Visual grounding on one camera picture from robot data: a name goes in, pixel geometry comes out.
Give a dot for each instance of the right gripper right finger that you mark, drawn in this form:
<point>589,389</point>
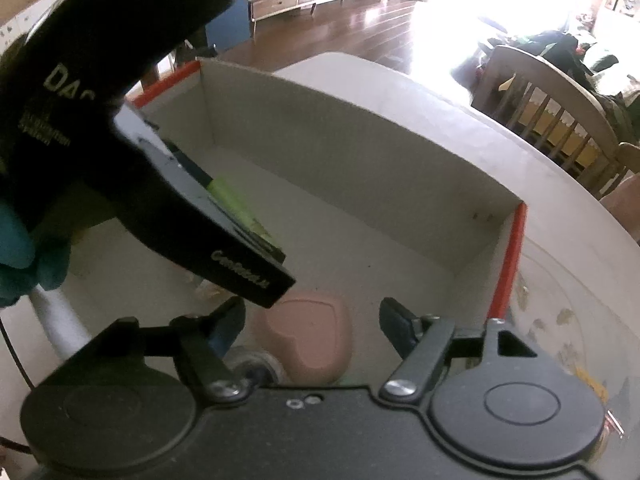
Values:
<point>440,363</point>

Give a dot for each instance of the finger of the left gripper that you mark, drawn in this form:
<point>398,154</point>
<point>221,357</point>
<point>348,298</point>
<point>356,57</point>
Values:
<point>203,178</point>

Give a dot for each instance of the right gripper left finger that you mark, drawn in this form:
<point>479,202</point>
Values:
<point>197,346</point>

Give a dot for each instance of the green cylinder tube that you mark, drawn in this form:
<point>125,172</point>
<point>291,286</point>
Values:
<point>230,200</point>

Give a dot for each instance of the pink heart box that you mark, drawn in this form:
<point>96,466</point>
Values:
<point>310,335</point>

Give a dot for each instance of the blue gloved left hand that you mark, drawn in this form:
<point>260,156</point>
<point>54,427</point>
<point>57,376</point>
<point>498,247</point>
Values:
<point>25,263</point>

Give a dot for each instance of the white cupboard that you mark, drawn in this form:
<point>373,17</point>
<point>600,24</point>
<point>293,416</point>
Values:
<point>22,22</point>

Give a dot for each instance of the red cardboard shoebox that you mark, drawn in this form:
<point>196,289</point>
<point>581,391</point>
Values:
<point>340,161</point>

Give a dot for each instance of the blue cabinet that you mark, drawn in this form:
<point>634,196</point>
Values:
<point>229,29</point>

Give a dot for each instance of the yellow small box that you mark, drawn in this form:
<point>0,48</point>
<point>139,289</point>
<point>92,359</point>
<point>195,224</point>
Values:
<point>599,389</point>

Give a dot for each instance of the red binder clip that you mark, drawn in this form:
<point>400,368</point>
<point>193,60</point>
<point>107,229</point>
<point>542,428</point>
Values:
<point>612,426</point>

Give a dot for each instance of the pink towel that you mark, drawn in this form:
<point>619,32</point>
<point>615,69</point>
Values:
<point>624,205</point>

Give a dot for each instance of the dark wooden chair far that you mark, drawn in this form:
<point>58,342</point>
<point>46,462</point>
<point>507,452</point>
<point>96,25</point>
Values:
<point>553,114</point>

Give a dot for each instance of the wooden chair with towel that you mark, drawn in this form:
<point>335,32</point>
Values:
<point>626,161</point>

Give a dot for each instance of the sofa with clothes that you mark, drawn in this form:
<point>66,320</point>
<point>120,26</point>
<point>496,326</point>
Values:
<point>592,65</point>

